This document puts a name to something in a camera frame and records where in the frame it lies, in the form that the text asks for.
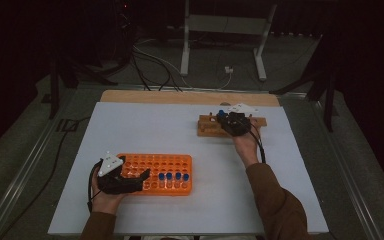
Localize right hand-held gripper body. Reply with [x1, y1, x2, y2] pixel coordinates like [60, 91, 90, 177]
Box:
[220, 103, 259, 137]

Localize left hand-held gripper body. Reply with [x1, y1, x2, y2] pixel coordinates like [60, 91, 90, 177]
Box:
[97, 153, 144, 196]

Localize wooden tube rack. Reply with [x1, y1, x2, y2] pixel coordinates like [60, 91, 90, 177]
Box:
[196, 112, 268, 138]

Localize orange plastic tube rack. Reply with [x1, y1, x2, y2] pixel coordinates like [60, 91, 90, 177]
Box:
[108, 153, 194, 197]

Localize person's left hand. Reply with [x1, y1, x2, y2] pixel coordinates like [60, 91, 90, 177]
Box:
[90, 166, 125, 215]

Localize person's right hand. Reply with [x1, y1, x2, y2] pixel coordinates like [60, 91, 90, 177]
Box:
[231, 128, 262, 169]

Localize white table mat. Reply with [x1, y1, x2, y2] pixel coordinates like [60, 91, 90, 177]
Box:
[47, 101, 330, 236]

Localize grey metal stand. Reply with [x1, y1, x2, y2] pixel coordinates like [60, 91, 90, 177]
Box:
[179, 0, 278, 82]

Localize black tripod stand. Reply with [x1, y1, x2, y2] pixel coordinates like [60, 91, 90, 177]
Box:
[48, 54, 118, 120]
[269, 33, 341, 133]

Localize dark equipment rack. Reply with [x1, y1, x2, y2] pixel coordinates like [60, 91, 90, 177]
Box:
[89, 0, 138, 68]

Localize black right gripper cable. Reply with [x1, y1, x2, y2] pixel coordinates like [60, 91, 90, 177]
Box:
[246, 122, 267, 165]

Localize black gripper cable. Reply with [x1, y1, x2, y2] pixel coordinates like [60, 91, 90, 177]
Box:
[246, 122, 267, 165]
[0, 115, 104, 240]

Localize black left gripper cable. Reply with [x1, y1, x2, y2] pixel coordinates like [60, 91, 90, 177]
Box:
[0, 115, 104, 240]

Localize white floor cable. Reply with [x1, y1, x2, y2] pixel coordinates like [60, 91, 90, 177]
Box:
[133, 39, 234, 90]

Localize black floor cables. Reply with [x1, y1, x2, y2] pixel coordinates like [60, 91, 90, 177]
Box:
[130, 46, 183, 92]

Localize grey metal rail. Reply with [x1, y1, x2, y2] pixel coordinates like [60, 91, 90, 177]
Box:
[0, 89, 78, 240]
[308, 99, 383, 240]

